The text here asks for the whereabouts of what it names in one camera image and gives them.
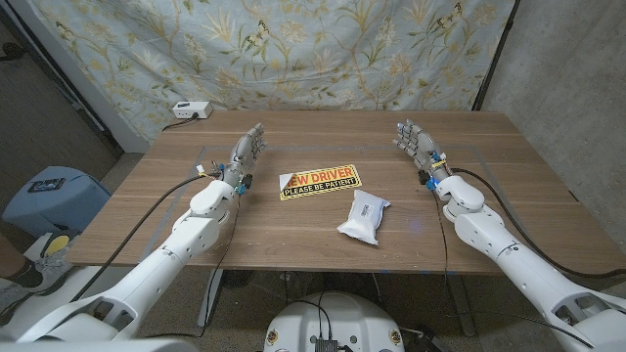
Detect grey sneaker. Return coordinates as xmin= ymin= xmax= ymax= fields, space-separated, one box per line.
xmin=0 ymin=243 xmax=74 ymax=327

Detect black backdrop stand pole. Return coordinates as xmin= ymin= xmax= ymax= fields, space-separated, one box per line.
xmin=471 ymin=0 xmax=520 ymax=111

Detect black item on bin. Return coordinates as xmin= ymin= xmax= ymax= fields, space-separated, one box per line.
xmin=27 ymin=177 xmax=67 ymax=194

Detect blue plastic bin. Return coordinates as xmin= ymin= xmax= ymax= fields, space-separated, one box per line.
xmin=2 ymin=165 xmax=112 ymax=240

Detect white robot chest edge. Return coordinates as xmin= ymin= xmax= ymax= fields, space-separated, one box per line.
xmin=0 ymin=338 xmax=200 ymax=352

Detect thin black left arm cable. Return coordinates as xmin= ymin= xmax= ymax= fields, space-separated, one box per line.
xmin=141 ymin=193 xmax=242 ymax=339

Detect black power box cable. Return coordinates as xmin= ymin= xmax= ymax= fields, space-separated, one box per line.
xmin=162 ymin=113 xmax=200 ymax=132

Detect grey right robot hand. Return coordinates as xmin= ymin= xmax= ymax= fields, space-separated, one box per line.
xmin=392 ymin=118 xmax=451 ymax=183

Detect white table leg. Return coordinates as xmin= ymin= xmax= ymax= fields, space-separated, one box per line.
xmin=197 ymin=268 xmax=225 ymax=328

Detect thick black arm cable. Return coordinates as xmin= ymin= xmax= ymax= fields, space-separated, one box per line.
xmin=69 ymin=171 xmax=219 ymax=303
xmin=449 ymin=167 xmax=626 ymax=280

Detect white sealed plastic package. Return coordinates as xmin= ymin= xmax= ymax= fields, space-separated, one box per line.
xmin=336 ymin=189 xmax=391 ymax=246

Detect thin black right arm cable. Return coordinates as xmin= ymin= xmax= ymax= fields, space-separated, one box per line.
xmin=429 ymin=188 xmax=596 ymax=349

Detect person in dark clothes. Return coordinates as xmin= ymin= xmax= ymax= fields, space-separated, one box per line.
xmin=0 ymin=233 xmax=26 ymax=280

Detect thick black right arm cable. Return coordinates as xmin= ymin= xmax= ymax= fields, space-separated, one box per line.
xmin=449 ymin=167 xmax=626 ymax=280

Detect yellow new driver bumper sticker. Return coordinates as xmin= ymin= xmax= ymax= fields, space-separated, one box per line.
xmin=279 ymin=163 xmax=363 ymax=201

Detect floral printed backdrop cloth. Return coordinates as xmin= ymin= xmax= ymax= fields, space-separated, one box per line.
xmin=28 ymin=0 xmax=517 ymax=146

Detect white power socket box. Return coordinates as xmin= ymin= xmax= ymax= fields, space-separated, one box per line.
xmin=171 ymin=101 xmax=214 ymax=120

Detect grey table leg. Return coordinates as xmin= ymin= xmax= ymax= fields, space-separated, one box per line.
xmin=447 ymin=273 xmax=478 ymax=337

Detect yellow and black floor object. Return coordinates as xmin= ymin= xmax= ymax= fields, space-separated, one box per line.
xmin=39 ymin=233 xmax=73 ymax=259

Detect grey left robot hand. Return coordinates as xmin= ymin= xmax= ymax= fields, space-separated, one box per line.
xmin=222 ymin=122 xmax=268 ymax=186

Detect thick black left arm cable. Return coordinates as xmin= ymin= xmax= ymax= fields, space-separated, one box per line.
xmin=69 ymin=171 xmax=219 ymax=303

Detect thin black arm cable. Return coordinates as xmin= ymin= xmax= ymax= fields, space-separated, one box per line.
xmin=429 ymin=188 xmax=596 ymax=349
xmin=141 ymin=193 xmax=242 ymax=339

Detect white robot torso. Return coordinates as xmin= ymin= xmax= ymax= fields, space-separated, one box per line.
xmin=263 ymin=291 xmax=406 ymax=352

